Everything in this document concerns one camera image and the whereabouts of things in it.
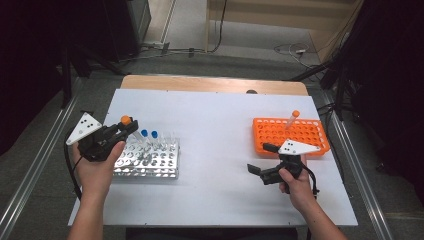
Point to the aluminium floor rail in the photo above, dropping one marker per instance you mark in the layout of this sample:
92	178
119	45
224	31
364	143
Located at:
369	200
36	166

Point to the person's dark clothing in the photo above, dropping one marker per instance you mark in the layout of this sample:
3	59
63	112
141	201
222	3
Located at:
213	235

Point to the white table board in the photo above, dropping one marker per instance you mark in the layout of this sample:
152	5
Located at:
213	133

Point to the orange test tube rack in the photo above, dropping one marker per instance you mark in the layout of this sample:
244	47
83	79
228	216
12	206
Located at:
270	133

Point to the black metal stand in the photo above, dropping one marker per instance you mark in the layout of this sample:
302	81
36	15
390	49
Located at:
340	96
66	83

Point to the person's left hand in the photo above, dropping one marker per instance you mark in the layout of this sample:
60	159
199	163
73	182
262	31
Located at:
95	176

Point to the black cabinet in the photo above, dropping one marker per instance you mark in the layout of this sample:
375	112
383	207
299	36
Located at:
126	26

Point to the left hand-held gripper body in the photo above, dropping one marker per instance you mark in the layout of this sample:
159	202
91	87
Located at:
85	128

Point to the blue cap test tube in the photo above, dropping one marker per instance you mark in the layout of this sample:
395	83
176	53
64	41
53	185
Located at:
154	134
144	132

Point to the dark curtain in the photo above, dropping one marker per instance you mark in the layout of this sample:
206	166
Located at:
30	66
393	83

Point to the metal test tube rack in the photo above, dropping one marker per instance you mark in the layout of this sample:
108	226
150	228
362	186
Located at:
156	160

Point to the light wooden shelf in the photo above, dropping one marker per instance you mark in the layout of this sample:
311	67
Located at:
266	20

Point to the person's right hand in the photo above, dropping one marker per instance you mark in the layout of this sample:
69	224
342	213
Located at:
298	190

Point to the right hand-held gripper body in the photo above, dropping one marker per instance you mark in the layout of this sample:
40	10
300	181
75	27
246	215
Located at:
296	148

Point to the dark table grommet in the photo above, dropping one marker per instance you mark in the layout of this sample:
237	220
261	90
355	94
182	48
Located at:
251	91

